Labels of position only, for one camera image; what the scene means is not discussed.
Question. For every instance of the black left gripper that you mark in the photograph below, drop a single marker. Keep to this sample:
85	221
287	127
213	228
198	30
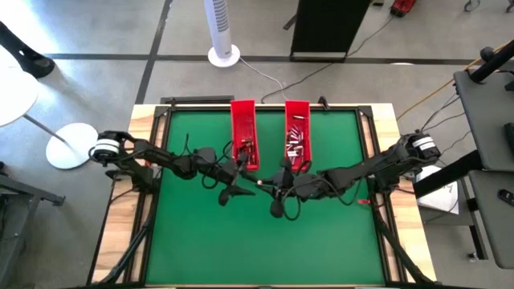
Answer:
233	172

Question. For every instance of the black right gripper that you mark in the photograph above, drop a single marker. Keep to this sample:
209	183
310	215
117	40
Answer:
291	184

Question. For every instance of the red plastic bin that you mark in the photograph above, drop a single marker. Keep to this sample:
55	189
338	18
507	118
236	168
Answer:
297	108
243	116

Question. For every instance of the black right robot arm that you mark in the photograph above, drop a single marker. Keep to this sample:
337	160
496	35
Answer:
373	168

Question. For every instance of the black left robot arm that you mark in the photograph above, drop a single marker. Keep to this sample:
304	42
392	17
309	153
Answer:
160	156

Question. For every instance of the green table mat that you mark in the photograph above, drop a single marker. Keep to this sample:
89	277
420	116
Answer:
261	241

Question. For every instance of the red connector plug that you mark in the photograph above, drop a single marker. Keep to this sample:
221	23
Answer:
364	201

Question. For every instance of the black table clamp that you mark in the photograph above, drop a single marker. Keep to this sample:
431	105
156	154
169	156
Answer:
323	102

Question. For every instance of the white tower fan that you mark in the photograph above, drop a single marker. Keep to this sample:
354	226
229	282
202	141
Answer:
220	24

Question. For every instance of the white paper sheet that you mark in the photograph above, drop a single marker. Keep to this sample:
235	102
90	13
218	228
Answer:
437	196

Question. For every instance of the black divider panel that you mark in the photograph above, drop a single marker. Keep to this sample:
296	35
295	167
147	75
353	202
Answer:
325	24

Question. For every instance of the black table beam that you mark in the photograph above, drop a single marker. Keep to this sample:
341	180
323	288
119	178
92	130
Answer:
445	176

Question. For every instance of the red black device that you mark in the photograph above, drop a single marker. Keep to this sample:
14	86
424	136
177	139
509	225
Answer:
402	7

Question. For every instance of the grey side table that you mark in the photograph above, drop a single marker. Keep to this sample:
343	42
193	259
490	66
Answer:
486	120

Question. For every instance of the grey metal cart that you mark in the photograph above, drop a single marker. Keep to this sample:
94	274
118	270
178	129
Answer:
16	225

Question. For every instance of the black remote control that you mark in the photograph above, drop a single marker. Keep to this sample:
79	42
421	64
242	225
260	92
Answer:
507	196

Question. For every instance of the black flat device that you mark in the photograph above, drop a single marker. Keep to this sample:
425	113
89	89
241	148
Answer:
510	136

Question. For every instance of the black knobbed pole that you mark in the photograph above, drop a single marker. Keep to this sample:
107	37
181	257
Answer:
492	62

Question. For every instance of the black chair leg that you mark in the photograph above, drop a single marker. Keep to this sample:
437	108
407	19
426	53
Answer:
24	56

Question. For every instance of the black caster wheel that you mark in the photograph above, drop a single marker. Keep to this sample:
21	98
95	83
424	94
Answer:
471	5

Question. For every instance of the black frame strut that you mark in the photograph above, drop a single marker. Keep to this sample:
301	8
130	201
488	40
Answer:
401	253
128	249

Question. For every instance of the white round pedestal table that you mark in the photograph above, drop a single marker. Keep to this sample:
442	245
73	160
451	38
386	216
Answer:
16	96

